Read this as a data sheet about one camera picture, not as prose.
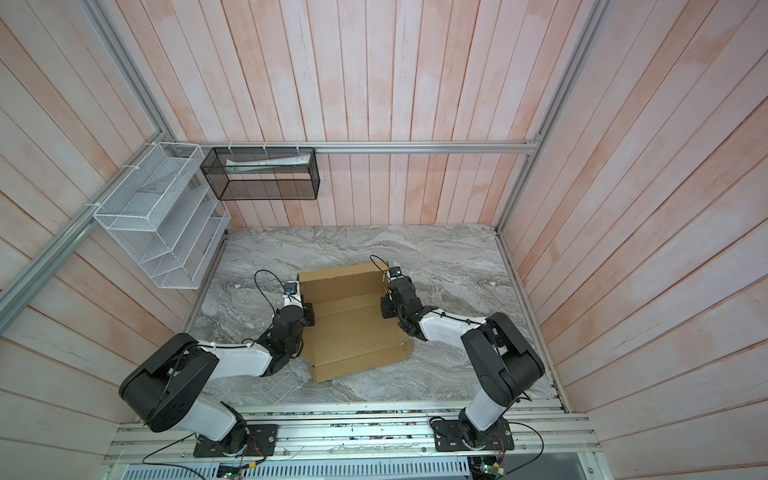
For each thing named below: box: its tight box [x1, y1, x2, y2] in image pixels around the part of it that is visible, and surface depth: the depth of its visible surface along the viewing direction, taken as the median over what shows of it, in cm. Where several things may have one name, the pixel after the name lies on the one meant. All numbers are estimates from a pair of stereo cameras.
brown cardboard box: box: [297, 263, 414, 383], surface depth 90 cm
